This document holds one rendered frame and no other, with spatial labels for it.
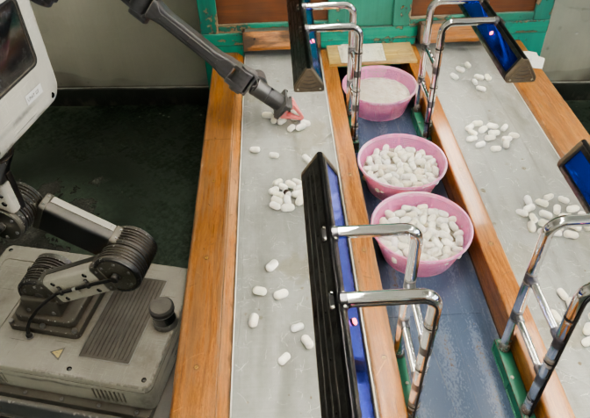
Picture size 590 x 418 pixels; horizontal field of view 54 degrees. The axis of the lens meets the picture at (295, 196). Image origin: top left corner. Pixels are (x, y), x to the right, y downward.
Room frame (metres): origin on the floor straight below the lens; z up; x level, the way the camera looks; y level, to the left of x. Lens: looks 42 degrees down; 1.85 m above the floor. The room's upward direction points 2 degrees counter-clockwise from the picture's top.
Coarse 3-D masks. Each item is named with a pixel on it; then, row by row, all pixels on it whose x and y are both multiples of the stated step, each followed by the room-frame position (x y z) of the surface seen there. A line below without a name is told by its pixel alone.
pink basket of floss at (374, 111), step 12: (372, 72) 1.93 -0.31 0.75; (384, 72) 1.92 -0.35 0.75; (396, 72) 1.91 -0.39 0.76; (408, 84) 1.84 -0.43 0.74; (360, 108) 1.72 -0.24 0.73; (372, 108) 1.69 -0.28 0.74; (384, 108) 1.69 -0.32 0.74; (396, 108) 1.70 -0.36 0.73; (372, 120) 1.71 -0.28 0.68; (384, 120) 1.71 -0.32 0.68
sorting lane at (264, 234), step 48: (288, 96) 1.79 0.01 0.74; (288, 144) 1.50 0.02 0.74; (240, 192) 1.27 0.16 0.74; (240, 240) 1.08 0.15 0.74; (288, 240) 1.08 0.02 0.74; (240, 288) 0.92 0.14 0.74; (288, 288) 0.91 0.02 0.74; (240, 336) 0.78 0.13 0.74; (288, 336) 0.77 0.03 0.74; (240, 384) 0.66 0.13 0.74; (288, 384) 0.65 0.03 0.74
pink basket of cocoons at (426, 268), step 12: (408, 192) 1.22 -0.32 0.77; (420, 192) 1.22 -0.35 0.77; (384, 204) 1.18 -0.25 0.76; (396, 204) 1.20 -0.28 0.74; (408, 204) 1.21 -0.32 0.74; (432, 204) 1.20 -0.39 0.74; (444, 204) 1.18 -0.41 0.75; (456, 204) 1.16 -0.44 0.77; (372, 216) 1.13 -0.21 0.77; (384, 216) 1.17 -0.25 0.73; (456, 216) 1.14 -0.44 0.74; (468, 216) 1.11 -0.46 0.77; (468, 228) 1.08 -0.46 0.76; (468, 240) 1.04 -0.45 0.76; (384, 252) 1.03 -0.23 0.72; (396, 264) 1.01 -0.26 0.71; (420, 264) 0.97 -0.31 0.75; (432, 264) 0.96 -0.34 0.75; (444, 264) 0.98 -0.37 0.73; (420, 276) 0.99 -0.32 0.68
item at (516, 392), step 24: (576, 216) 0.74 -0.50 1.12; (528, 288) 0.73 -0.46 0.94; (576, 312) 0.58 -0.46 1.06; (504, 336) 0.74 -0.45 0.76; (528, 336) 0.68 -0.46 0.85; (552, 336) 0.60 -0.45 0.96; (504, 360) 0.71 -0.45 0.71; (552, 360) 0.58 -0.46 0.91; (504, 384) 0.67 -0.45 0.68; (528, 408) 0.58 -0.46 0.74
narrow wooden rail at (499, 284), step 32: (416, 64) 1.94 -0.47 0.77; (448, 128) 1.53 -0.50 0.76; (448, 160) 1.36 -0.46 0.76; (448, 192) 1.31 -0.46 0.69; (480, 224) 1.09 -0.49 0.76; (480, 256) 1.00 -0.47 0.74; (512, 288) 0.87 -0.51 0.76; (512, 352) 0.73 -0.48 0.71; (544, 352) 0.69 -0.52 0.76; (544, 416) 0.56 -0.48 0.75
